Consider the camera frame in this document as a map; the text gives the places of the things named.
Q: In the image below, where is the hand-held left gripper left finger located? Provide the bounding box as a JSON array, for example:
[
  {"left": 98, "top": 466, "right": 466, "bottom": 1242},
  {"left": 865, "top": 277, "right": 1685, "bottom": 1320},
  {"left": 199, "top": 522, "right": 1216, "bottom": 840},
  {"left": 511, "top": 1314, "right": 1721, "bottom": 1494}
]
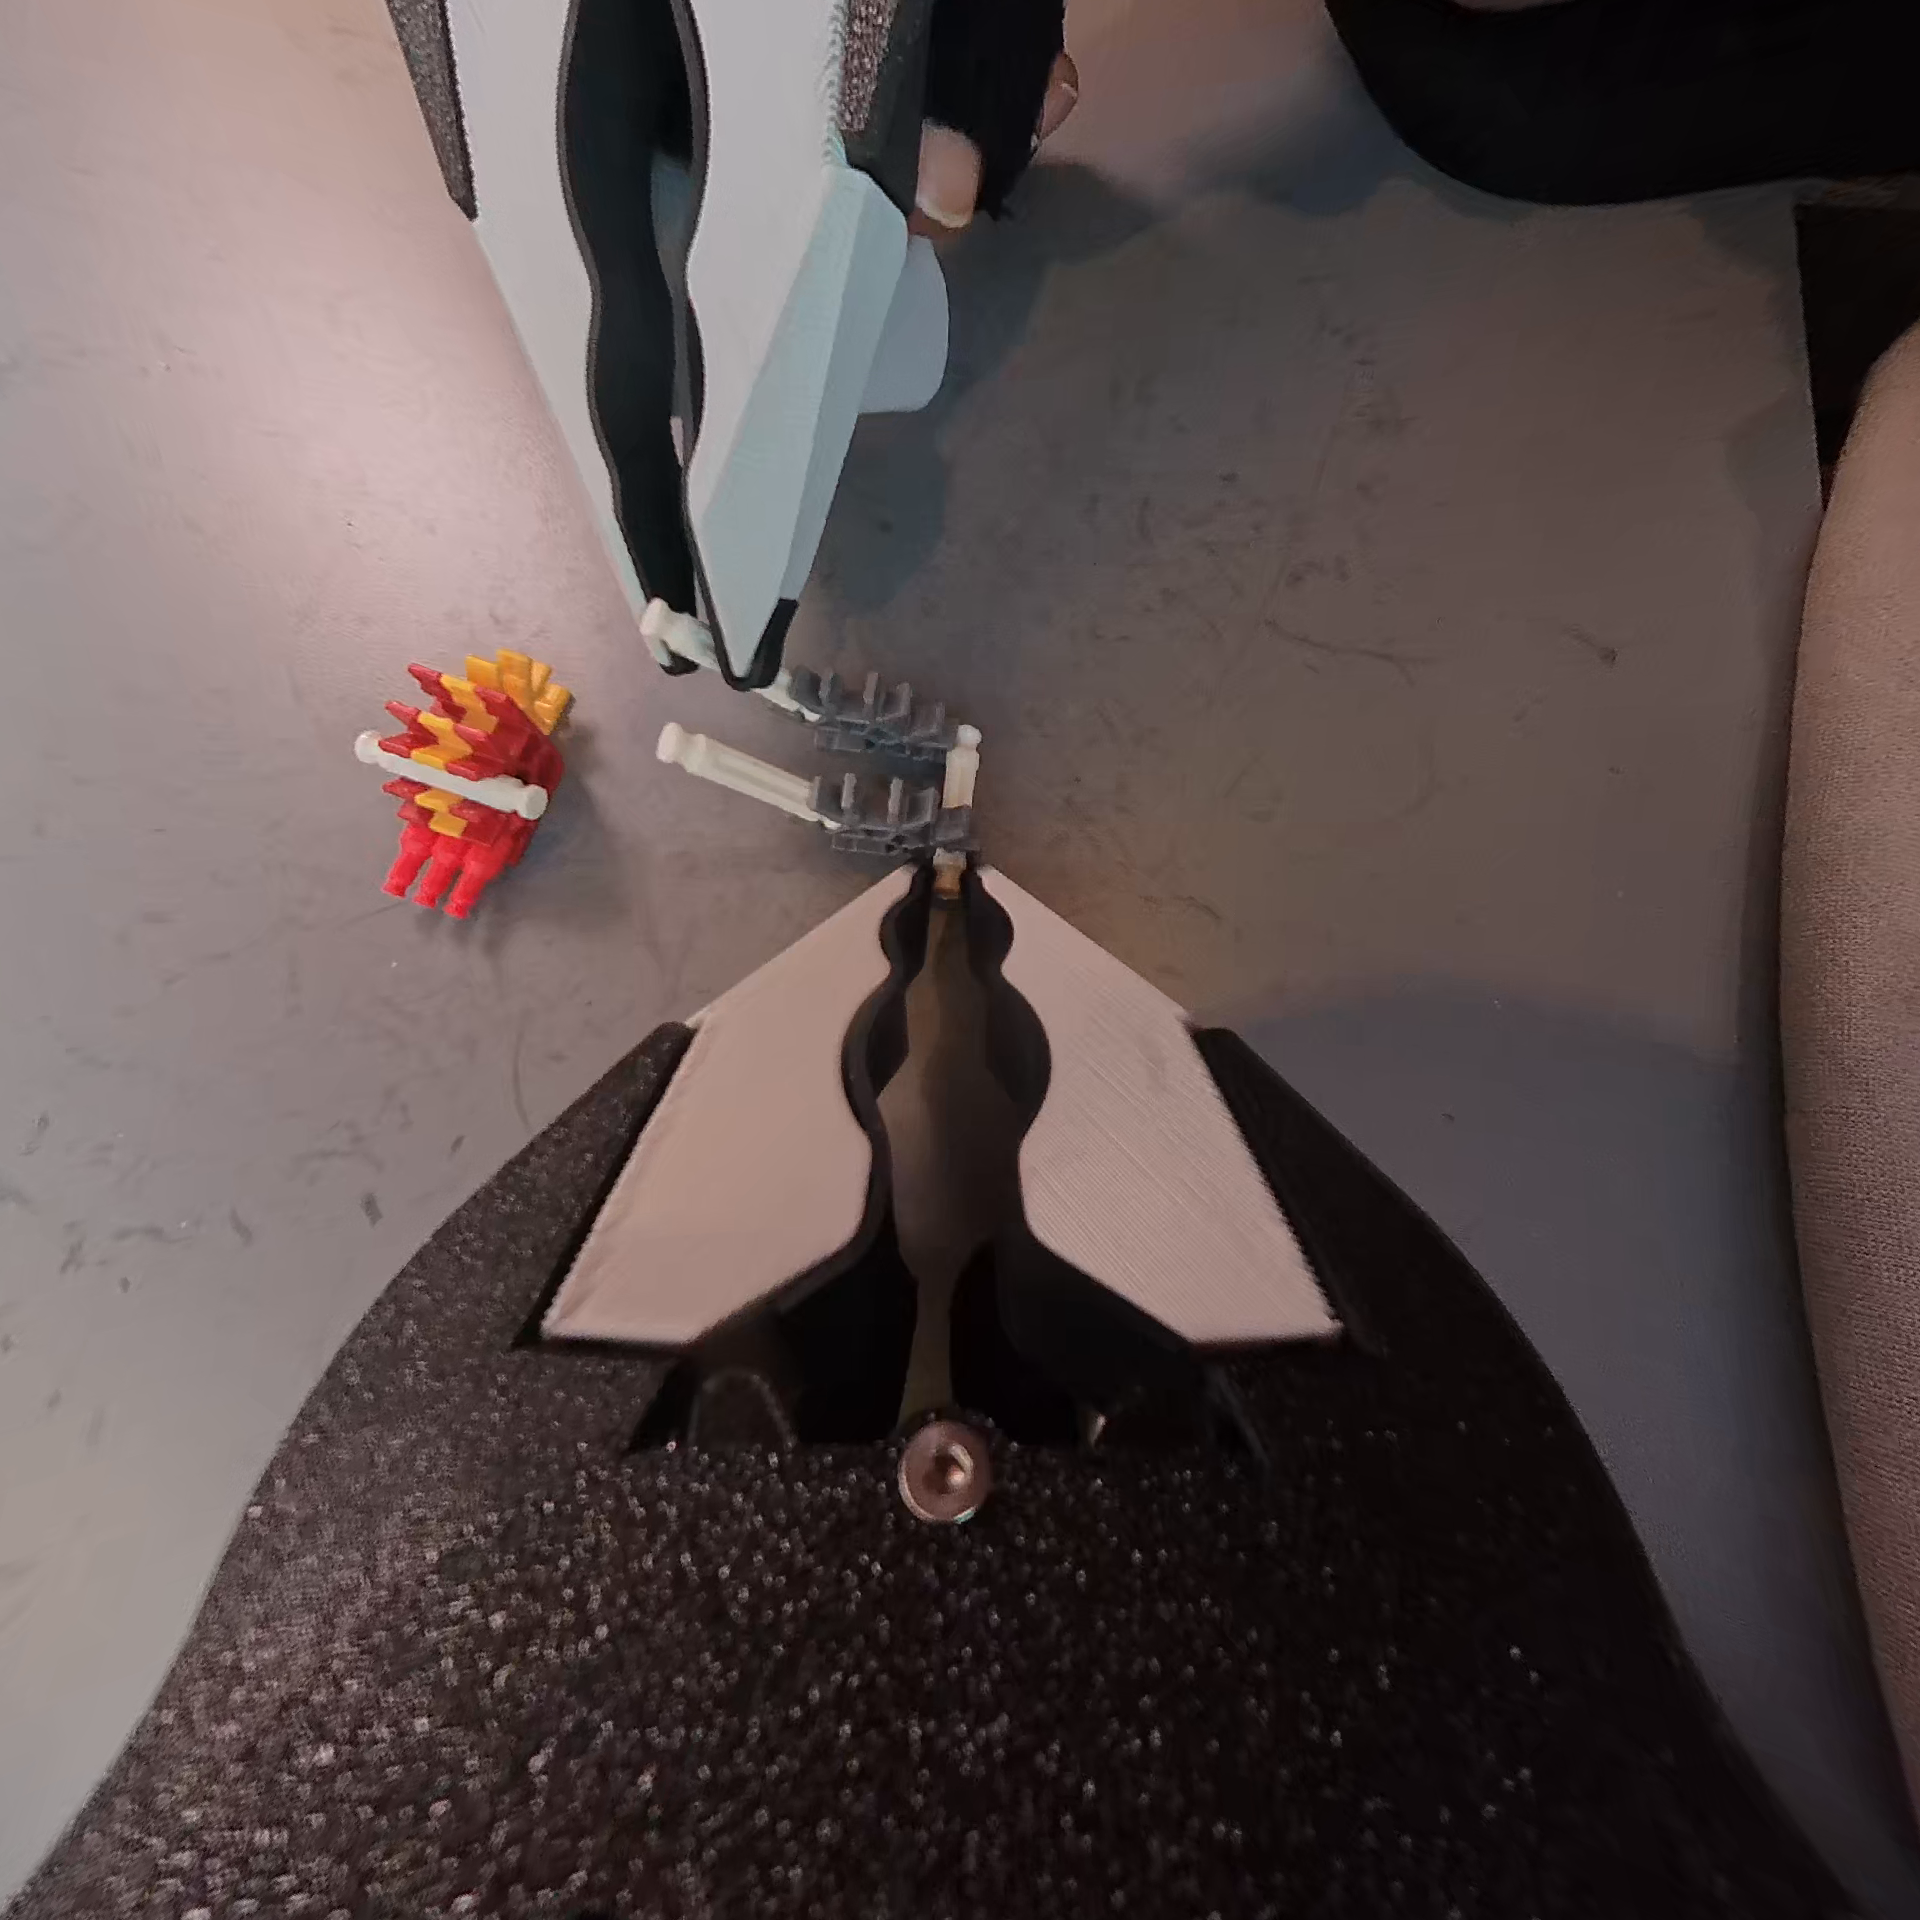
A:
[{"left": 540, "top": 861, "right": 921, "bottom": 1446}]

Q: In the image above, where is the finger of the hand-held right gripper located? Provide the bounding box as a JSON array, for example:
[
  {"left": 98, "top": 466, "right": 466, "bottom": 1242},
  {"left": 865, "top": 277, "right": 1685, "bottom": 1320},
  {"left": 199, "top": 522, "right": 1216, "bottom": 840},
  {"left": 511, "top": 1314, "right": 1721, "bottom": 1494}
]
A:
[
  {"left": 448, "top": 0, "right": 707, "bottom": 678},
  {"left": 682, "top": 0, "right": 921, "bottom": 696}
]

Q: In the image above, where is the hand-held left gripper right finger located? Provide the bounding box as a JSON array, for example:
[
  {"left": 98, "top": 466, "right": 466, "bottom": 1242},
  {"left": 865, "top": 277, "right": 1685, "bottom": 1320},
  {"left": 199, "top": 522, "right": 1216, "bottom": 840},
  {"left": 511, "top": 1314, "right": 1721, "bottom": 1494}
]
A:
[{"left": 954, "top": 865, "right": 1345, "bottom": 1446}]

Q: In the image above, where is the grey snowflake connector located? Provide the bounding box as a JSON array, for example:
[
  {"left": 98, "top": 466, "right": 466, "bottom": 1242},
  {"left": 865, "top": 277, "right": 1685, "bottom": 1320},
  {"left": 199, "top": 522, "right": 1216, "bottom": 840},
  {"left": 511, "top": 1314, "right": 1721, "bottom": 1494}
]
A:
[
  {"left": 781, "top": 667, "right": 957, "bottom": 755},
  {"left": 812, "top": 771, "right": 977, "bottom": 860}
]

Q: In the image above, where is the person's right hand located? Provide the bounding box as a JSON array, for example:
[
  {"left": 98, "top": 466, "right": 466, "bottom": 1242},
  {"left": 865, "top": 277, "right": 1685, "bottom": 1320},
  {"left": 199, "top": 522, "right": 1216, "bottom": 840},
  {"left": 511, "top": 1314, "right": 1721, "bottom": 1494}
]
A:
[{"left": 909, "top": 45, "right": 1083, "bottom": 234}]

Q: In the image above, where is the red and yellow connector stack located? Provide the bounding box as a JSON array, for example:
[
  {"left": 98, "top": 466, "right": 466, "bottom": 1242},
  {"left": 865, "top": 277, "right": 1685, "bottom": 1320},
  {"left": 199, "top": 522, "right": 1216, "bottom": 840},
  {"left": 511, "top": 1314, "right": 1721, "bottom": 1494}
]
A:
[{"left": 355, "top": 647, "right": 576, "bottom": 921}]

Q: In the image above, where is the person's beige sweatshirt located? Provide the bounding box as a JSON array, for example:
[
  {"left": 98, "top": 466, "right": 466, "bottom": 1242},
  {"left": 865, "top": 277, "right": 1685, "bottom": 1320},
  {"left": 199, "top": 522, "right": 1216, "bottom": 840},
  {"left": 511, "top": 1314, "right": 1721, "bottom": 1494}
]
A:
[{"left": 1777, "top": 322, "right": 1920, "bottom": 1794}]

